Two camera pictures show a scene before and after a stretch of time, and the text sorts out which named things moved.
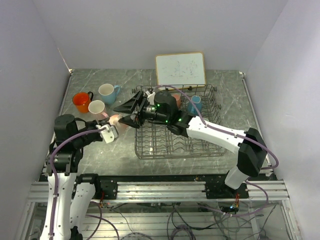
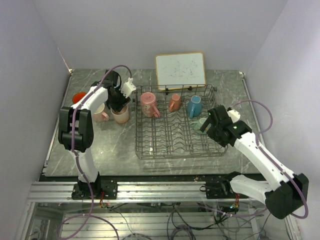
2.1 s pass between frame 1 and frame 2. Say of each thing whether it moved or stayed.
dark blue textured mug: stayed
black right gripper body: moved
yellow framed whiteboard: stayed
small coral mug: stayed
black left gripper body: moved
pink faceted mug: stayed
